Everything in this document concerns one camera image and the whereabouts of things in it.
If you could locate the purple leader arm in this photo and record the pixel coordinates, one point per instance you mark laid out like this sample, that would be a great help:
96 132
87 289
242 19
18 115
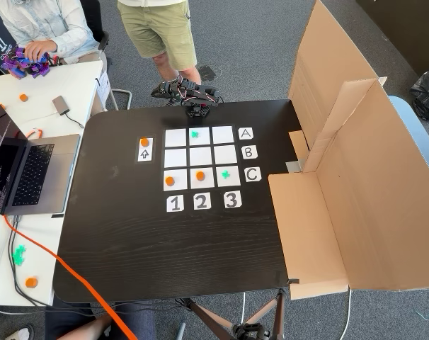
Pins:
37 70

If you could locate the white paper grid square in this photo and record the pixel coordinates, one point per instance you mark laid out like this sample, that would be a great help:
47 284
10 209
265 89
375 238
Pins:
222 135
201 156
209 183
225 154
175 138
181 175
234 181
204 141
175 158

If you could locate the green cross token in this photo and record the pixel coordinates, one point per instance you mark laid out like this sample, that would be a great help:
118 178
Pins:
20 250
194 134
18 260
226 174

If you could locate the light blue round table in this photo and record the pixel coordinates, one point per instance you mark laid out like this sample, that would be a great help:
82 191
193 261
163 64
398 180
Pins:
411 124

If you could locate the person's left hand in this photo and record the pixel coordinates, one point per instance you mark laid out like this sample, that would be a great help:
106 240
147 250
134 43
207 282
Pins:
40 49

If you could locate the white paper sign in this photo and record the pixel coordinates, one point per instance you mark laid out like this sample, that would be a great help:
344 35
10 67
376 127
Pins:
103 86

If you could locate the white arrow paper sheet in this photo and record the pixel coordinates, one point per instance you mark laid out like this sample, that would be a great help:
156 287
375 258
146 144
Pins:
145 156

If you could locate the person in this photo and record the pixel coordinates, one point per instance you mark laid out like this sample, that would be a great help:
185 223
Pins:
76 320
154 25
51 21

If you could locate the paper label letter A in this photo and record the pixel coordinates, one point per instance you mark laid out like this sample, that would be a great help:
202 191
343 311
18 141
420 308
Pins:
246 133

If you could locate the black chair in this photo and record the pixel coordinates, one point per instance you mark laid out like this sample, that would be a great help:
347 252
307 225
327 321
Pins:
94 21

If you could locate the grey usb hub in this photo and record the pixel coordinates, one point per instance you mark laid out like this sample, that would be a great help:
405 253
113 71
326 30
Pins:
61 105

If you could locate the paper label letter B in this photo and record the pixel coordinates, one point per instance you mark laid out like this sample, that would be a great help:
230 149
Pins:
249 152

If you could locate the paper label number 1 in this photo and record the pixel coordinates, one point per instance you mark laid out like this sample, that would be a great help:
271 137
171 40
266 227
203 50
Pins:
175 204

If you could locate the paper label number 2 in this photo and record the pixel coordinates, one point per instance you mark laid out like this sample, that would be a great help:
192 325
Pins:
201 202

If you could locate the paper label letter C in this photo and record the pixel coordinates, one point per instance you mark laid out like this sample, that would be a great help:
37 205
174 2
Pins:
247 174

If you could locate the paper label number 3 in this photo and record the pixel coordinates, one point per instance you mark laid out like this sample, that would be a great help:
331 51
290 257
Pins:
232 199

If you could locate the grey open laptop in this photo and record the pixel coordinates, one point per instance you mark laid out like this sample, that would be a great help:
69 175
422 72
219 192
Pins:
48 177

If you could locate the grey tape piece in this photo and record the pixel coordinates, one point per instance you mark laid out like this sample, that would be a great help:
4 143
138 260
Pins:
294 166

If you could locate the large brown cardboard box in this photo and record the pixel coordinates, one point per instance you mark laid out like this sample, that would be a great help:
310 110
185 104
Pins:
377 198

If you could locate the dark cabinet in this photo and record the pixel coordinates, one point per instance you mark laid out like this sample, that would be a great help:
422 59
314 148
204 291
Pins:
405 28

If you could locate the black brown tripod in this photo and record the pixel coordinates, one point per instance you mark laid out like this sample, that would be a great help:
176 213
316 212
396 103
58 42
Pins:
250 331

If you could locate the black plastic bag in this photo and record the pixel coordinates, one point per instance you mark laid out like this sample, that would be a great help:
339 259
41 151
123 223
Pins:
428 95

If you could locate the silver metal tube frame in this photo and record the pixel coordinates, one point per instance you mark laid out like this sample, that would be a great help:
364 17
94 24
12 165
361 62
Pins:
124 93

